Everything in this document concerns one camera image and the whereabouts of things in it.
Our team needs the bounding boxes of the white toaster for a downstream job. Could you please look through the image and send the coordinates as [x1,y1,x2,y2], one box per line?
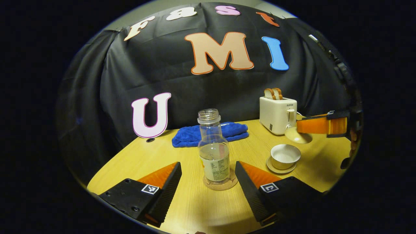
[259,97,298,135]

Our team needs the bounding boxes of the clear water bottle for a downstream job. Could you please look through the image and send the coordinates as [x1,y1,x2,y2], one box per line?
[197,109,230,185]

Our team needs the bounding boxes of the blue towel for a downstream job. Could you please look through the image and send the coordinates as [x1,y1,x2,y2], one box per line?
[172,122,249,148]

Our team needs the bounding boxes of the white teacup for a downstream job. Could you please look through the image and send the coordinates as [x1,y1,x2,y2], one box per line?
[270,144,301,170]

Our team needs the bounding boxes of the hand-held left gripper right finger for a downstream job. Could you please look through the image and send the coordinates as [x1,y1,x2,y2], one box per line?
[235,161,325,227]

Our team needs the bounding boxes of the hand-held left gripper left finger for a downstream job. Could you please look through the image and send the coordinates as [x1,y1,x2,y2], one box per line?
[97,162,182,228]

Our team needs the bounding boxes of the black backdrop cloth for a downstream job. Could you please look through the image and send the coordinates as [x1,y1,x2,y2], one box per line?
[55,2,361,182]

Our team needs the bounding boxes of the round cork coaster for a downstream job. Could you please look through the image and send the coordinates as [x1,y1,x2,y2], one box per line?
[203,174,239,191]

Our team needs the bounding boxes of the white saucer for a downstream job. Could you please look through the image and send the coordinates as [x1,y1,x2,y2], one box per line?
[266,156,297,174]

